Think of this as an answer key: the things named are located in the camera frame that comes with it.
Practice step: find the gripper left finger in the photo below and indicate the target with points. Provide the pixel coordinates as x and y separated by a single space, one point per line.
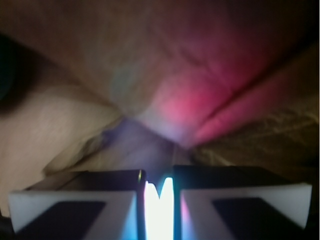
83 205

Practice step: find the brown paper bag bin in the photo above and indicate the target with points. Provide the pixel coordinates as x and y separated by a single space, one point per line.
129 84

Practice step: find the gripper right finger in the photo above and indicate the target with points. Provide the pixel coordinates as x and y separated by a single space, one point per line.
238 203

